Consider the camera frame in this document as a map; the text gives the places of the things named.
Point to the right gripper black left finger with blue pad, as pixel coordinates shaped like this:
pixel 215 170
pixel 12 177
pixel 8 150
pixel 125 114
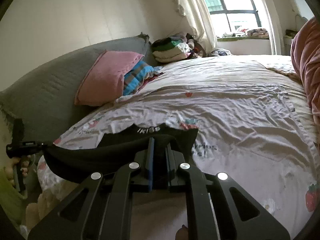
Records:
pixel 100 207

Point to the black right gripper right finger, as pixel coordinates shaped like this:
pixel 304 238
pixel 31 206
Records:
pixel 217 206

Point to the black garment with orange cuffs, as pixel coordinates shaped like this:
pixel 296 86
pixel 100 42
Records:
pixel 116 150

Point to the stack of folded clothes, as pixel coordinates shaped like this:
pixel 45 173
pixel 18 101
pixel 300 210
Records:
pixel 177 47

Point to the clothes on window sill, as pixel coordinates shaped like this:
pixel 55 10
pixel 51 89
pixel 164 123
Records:
pixel 248 33

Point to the left hand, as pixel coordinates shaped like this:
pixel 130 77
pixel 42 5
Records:
pixel 16 166

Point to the right hand thumb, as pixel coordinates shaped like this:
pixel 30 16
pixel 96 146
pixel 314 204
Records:
pixel 182 233

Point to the grey quilted headboard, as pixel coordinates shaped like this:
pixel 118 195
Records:
pixel 44 98

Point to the white printed bed sheet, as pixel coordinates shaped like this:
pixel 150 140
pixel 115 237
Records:
pixel 254 124

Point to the pink pillow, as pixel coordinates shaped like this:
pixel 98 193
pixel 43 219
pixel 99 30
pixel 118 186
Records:
pixel 104 82

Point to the blue grey striped cloth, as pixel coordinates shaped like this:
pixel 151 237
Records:
pixel 139 76

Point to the pink crumpled blanket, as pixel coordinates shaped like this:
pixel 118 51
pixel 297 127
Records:
pixel 305 60

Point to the white curtain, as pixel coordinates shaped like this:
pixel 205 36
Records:
pixel 198 17

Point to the window with dark frame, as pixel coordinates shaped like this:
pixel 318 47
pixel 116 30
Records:
pixel 232 16

